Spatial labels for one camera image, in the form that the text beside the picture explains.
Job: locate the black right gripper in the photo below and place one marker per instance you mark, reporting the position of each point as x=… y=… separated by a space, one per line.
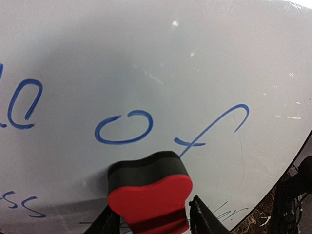
x=290 y=194

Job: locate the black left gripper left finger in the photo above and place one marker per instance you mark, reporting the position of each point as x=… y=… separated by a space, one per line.
x=108 y=222

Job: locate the white whiteboard black frame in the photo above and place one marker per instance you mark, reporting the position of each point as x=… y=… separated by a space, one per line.
x=225 y=84

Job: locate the red bone-shaped eraser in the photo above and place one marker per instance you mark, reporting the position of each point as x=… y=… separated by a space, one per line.
x=150 y=193

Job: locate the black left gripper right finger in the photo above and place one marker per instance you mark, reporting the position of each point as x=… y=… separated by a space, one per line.
x=202 y=220

